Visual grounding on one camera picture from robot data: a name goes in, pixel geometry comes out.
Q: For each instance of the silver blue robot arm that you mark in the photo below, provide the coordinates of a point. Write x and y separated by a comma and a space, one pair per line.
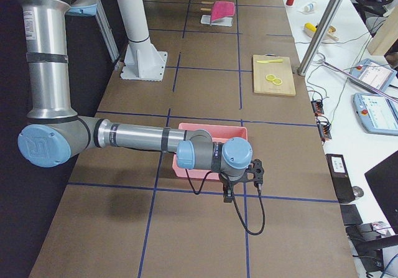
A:
56, 132

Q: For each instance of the lemon slice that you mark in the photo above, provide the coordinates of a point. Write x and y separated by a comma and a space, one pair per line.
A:
270, 77
277, 81

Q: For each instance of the yellow plastic knife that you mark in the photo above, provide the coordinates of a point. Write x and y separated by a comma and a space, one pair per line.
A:
280, 60

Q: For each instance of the pink plastic bin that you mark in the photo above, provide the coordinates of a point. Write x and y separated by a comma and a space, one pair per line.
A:
219, 133

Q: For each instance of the small white bottle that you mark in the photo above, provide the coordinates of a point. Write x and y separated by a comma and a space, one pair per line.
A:
309, 8

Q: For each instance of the white rack tray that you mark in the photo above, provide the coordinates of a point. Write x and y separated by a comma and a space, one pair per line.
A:
223, 22

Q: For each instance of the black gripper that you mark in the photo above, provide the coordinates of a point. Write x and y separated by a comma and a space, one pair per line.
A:
227, 185

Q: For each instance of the bamboo cutting board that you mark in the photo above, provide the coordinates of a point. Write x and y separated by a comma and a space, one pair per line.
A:
280, 70

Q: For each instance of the aluminium frame post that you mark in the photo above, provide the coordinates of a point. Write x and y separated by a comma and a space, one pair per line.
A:
327, 17

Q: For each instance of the black power box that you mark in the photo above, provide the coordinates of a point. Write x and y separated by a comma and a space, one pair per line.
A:
340, 178

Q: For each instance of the pink microfiber cloth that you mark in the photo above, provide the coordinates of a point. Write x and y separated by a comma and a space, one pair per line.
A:
222, 9

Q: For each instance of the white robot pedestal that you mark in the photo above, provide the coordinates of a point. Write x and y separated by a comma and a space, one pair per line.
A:
142, 60

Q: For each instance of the teach pendant tablet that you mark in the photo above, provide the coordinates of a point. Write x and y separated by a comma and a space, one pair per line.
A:
374, 74
376, 114

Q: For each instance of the black monitor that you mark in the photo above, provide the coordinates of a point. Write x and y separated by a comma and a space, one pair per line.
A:
382, 180

